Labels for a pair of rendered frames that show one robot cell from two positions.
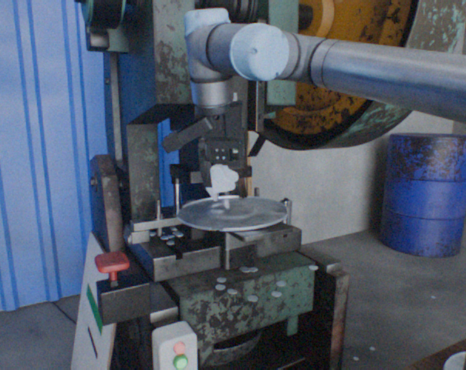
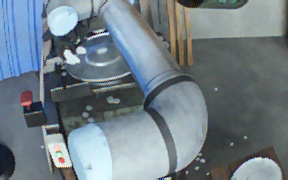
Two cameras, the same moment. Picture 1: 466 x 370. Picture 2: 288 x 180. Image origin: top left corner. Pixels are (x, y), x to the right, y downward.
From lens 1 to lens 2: 58 cm
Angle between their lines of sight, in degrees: 29
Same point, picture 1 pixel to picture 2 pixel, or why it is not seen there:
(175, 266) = (63, 94)
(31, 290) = (25, 64)
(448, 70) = (135, 65)
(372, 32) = not seen: outside the picture
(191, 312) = (69, 126)
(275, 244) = not seen: hidden behind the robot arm
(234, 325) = not seen: hidden behind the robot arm
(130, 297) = (35, 117)
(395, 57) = (122, 36)
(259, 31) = (54, 18)
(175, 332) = (54, 140)
